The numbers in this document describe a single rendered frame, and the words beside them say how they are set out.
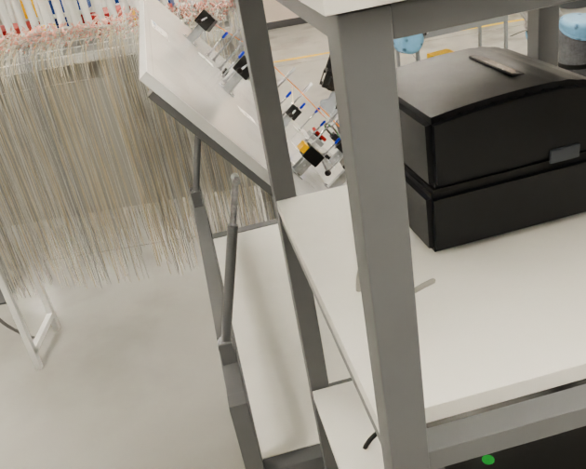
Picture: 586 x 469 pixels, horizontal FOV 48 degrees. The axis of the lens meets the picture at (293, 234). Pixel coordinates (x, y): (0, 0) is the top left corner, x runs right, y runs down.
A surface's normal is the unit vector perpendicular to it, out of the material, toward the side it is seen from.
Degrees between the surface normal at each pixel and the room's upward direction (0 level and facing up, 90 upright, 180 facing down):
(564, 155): 90
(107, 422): 0
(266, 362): 0
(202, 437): 0
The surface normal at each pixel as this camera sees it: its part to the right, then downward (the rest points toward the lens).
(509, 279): -0.16, -0.87
